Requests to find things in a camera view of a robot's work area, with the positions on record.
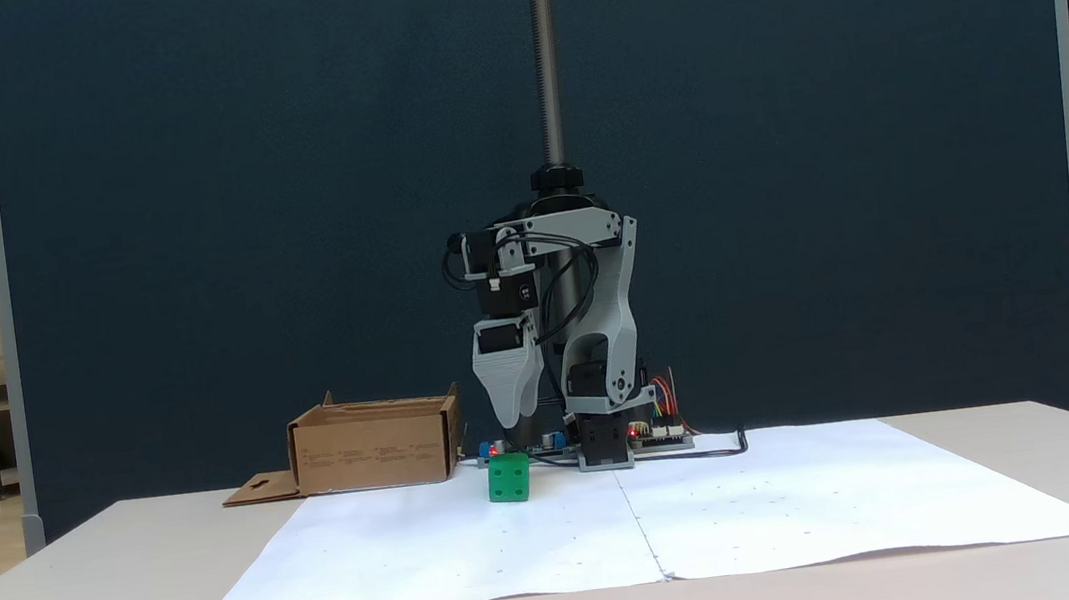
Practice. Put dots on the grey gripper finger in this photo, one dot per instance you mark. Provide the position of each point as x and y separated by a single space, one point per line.
537 370
507 384

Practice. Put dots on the green die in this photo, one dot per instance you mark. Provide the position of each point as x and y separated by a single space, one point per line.
510 479

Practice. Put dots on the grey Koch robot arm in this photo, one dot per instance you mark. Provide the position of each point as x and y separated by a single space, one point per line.
611 311

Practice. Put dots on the dark circuit board, blue parts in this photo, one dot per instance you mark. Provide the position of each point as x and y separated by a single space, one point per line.
541 448

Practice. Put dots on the brown cardboard box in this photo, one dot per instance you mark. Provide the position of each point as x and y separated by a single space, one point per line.
371 454

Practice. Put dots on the white paper sheet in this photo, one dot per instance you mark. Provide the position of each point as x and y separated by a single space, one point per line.
819 499
423 554

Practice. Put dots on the dark blue partition panel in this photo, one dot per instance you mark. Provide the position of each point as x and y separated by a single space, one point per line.
179 179

